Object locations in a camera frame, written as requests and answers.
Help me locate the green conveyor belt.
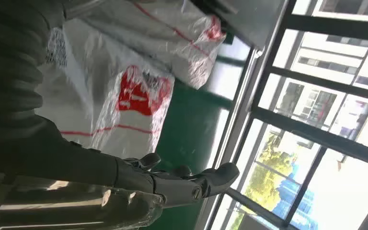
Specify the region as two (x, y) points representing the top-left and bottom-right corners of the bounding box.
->
(144, 33), (253, 230)

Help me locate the small grey plastic courier package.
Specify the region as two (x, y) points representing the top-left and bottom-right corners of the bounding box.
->
(82, 0), (228, 90)

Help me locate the green tree outside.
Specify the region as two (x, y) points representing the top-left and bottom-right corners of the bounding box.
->
(230, 131), (299, 230)

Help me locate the grey metal housing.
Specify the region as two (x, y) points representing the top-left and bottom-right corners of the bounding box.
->
(190, 0), (290, 51)

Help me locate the silver conveyor side rail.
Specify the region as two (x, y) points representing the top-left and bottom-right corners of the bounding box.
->
(196, 47), (269, 230)

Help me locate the black window frame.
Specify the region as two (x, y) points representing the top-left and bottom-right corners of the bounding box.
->
(203, 0), (368, 230)

